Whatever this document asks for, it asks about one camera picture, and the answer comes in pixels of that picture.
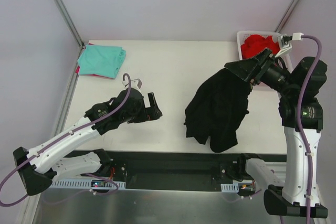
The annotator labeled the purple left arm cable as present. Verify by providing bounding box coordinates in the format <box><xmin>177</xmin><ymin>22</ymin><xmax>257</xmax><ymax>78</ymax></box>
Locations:
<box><xmin>0</xmin><ymin>73</ymin><xmax>132</xmax><ymax>207</ymax></box>

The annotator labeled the white plastic basket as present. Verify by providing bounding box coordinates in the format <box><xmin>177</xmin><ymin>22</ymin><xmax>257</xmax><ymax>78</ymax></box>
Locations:
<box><xmin>236</xmin><ymin>30</ymin><xmax>293</xmax><ymax>91</ymax></box>

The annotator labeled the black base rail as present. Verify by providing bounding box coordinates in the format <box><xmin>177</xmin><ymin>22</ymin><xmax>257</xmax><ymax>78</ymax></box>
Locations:
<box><xmin>62</xmin><ymin>150</ymin><xmax>289</xmax><ymax>192</ymax></box>

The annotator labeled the aluminium frame post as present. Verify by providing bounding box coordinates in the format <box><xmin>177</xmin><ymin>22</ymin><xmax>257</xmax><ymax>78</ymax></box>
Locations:
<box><xmin>54</xmin><ymin>0</ymin><xmax>85</xmax><ymax>49</ymax></box>
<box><xmin>273</xmin><ymin>0</ymin><xmax>301</xmax><ymax>34</ymax></box>

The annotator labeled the folded teal t-shirt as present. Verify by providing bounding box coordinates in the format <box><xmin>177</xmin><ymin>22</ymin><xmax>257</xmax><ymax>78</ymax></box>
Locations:
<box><xmin>77</xmin><ymin>44</ymin><xmax>127</xmax><ymax>79</ymax></box>

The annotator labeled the right aluminium frame post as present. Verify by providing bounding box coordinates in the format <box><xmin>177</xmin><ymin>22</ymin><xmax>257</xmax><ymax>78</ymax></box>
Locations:
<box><xmin>273</xmin><ymin>0</ymin><xmax>301</xmax><ymax>34</ymax></box>

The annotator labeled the red t-shirt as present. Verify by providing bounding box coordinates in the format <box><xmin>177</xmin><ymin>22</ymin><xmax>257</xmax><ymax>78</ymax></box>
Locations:
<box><xmin>240</xmin><ymin>34</ymin><xmax>280</xmax><ymax>59</ymax></box>

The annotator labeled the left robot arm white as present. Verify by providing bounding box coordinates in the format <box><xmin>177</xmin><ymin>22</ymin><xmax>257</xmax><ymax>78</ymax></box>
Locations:
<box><xmin>13</xmin><ymin>88</ymin><xmax>162</xmax><ymax>196</ymax></box>

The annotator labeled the left aluminium frame post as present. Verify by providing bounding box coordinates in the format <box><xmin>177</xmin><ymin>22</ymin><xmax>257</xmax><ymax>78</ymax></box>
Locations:
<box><xmin>54</xmin><ymin>0</ymin><xmax>85</xmax><ymax>49</ymax></box>

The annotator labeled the black t-shirt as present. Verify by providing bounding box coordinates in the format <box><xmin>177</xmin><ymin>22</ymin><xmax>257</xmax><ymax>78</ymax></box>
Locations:
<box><xmin>184</xmin><ymin>68</ymin><xmax>251</xmax><ymax>153</ymax></box>

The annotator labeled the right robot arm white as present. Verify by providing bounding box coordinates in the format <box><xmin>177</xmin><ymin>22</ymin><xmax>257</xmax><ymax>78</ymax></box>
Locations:
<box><xmin>225</xmin><ymin>49</ymin><xmax>328</xmax><ymax>219</ymax></box>

